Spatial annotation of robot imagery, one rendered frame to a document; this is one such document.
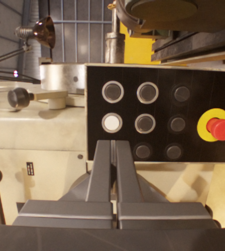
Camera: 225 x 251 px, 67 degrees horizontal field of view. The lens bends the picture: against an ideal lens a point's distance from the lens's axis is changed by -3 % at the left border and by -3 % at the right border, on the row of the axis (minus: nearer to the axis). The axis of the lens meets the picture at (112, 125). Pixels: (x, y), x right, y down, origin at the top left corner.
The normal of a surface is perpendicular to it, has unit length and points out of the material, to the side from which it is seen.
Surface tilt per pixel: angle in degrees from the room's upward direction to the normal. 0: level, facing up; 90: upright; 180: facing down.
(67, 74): 62
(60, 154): 90
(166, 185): 90
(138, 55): 90
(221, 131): 90
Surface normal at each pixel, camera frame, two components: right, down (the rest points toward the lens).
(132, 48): 0.00, 0.29
